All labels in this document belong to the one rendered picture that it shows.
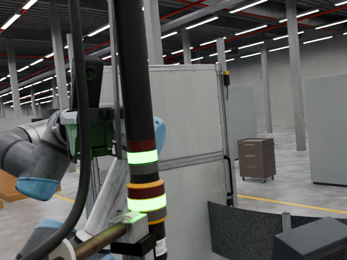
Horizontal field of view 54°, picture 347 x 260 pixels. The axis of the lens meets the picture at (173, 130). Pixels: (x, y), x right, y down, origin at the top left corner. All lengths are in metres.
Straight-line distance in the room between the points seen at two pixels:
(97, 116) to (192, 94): 2.04
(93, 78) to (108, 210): 0.53
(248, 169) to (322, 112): 1.92
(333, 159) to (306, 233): 5.76
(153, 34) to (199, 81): 4.84
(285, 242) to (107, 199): 0.53
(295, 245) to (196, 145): 1.60
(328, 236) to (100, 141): 0.83
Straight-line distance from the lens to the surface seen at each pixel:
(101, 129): 0.54
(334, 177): 6.96
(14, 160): 0.74
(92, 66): 0.55
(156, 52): 7.31
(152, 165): 0.38
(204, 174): 2.61
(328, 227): 1.22
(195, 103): 2.56
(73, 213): 0.30
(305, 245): 1.10
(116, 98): 0.37
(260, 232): 2.40
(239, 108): 10.68
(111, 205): 1.01
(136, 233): 0.36
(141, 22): 0.39
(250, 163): 7.40
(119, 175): 1.00
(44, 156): 0.70
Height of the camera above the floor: 1.65
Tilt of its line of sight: 3 degrees down
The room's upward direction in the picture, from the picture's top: 5 degrees counter-clockwise
